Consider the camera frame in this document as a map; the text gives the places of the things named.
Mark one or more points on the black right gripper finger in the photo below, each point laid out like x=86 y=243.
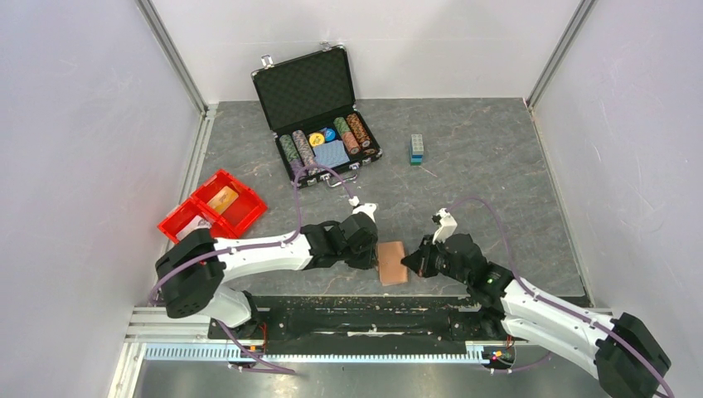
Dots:
x=424 y=250
x=413 y=263

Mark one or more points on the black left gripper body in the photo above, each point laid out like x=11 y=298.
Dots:
x=361 y=257

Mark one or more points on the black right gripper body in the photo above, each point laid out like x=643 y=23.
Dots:
x=436 y=261

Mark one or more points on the orange leather card holder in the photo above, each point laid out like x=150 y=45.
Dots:
x=390 y=270

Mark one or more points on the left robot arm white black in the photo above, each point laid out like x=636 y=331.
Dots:
x=193 y=274

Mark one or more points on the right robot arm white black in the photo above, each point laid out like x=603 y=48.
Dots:
x=620 y=353

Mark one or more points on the blue playing card deck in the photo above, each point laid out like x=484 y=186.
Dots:
x=332 y=154

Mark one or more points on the gold card in bin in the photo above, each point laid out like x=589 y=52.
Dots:
x=223 y=199

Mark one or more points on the white card in bin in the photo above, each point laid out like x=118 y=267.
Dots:
x=197 y=222

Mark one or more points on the grey blue toy brick stack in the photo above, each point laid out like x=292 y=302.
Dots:
x=416 y=149

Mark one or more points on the pink grey chip stack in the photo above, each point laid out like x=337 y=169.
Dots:
x=305 y=152

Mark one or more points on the green purple chip stack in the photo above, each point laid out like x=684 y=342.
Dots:
x=292 y=156

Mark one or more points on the green red chip stack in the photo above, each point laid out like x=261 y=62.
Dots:
x=347 y=136

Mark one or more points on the yellow dealer chip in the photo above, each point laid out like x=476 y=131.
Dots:
x=316 y=139

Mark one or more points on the blue dealer chip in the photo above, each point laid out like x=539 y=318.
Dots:
x=329 y=134

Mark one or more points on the red bin far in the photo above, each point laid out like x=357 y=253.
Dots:
x=244 y=212

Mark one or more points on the red bin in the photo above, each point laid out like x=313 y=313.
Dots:
x=244 y=212
x=190 y=215

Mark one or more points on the brown orange chip stack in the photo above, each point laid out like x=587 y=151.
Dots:
x=358 y=130

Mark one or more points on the black poker chip case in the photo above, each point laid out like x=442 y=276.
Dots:
x=307 y=93

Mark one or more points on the red bin near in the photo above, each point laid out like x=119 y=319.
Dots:
x=190 y=215

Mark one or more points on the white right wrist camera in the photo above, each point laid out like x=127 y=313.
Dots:
x=446 y=226

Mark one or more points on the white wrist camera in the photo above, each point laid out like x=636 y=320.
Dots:
x=446 y=226
x=359 y=207

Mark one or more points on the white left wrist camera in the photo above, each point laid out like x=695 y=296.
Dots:
x=359 y=207

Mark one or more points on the right aluminium frame post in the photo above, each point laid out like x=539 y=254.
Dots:
x=568 y=36

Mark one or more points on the aluminium frame post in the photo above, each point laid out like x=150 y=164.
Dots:
x=159 y=30
x=568 y=36

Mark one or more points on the left aluminium frame post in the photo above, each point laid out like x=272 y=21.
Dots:
x=159 y=30

